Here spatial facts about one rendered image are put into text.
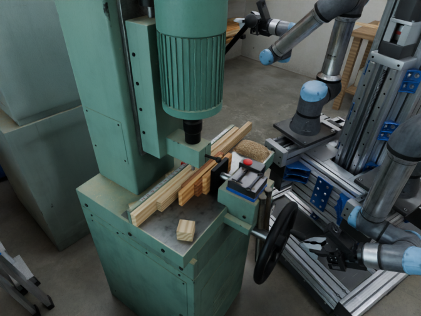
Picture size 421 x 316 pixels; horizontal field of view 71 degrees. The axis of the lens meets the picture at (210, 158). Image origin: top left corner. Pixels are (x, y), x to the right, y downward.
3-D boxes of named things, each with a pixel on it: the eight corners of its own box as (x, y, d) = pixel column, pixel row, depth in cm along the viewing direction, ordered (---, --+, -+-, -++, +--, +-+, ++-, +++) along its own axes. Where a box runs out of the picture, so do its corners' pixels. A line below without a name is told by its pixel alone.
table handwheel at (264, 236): (254, 306, 88) (285, 222, 79) (199, 270, 97) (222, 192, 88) (283, 261, 113) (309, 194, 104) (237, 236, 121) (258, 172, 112)
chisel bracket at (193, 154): (198, 172, 97) (198, 152, 91) (166, 157, 103) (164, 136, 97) (212, 161, 101) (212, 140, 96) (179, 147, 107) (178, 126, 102)
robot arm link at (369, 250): (375, 256, 85) (380, 236, 91) (358, 254, 88) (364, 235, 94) (381, 275, 88) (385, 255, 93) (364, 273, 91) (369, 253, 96)
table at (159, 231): (210, 288, 81) (211, 276, 77) (130, 235, 94) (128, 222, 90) (294, 171, 121) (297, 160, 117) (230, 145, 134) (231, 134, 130)
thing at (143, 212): (136, 227, 89) (135, 216, 86) (132, 224, 90) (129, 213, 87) (237, 137, 129) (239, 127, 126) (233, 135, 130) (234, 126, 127)
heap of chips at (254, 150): (262, 163, 115) (264, 155, 113) (231, 150, 121) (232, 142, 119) (272, 152, 121) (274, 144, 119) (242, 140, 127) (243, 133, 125)
